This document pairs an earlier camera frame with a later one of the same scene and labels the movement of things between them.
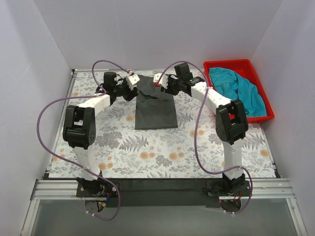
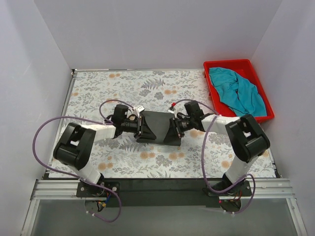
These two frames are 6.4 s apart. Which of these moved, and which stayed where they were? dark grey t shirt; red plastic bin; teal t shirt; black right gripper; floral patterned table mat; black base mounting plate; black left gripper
Moved: black left gripper; black right gripper; dark grey t shirt
Stayed: black base mounting plate; red plastic bin; floral patterned table mat; teal t shirt
